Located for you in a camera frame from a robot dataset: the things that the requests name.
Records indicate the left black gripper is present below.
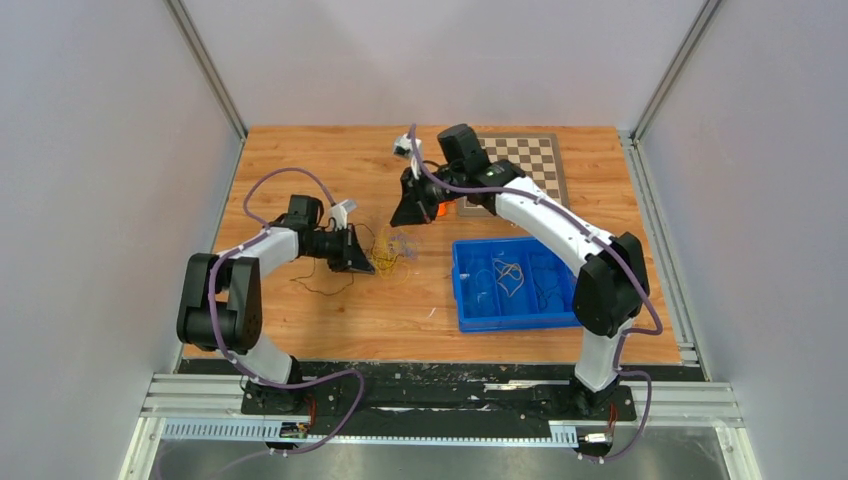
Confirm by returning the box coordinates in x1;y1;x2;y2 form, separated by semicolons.
304;223;375;274

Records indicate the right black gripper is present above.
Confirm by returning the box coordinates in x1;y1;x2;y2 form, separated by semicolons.
392;162;467;226

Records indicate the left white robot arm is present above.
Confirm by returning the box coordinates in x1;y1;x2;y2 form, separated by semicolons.
176;195;375;414

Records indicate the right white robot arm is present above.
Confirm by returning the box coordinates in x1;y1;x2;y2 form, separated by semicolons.
390;124;650;418

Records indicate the blue plastic divided bin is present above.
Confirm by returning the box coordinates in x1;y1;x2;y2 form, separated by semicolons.
451;237;581;333

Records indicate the wooden chessboard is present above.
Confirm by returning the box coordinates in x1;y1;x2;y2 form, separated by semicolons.
478;133;570;208

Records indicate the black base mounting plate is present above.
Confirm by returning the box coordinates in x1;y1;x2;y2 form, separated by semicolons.
240;361;637;439

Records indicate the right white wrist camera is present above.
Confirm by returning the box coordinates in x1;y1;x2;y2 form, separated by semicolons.
393;133;423;180

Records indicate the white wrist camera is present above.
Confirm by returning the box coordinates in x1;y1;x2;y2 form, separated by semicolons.
329;199;357;231
393;133;423;180

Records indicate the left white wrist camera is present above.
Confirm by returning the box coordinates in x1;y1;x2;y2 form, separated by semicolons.
329;199;357;231

